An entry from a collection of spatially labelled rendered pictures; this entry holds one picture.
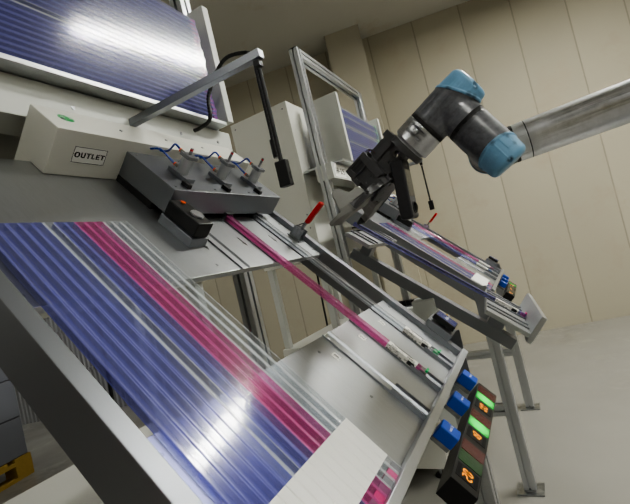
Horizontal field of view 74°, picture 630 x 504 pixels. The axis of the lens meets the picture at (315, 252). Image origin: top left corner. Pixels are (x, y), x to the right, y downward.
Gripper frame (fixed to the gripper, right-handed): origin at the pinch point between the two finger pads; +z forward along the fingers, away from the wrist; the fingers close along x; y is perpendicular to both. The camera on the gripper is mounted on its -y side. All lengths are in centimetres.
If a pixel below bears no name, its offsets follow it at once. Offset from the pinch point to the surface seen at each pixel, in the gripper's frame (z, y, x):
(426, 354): 4.5, -29.1, 2.1
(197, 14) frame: -6, 73, -9
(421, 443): 1.1, -33.9, 32.1
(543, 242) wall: -19, -47, -319
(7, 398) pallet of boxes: 294, 115, -78
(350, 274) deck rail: 9.4, -6.1, -8.0
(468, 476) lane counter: 2.5, -42.0, 25.3
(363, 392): 5.3, -25.4, 28.1
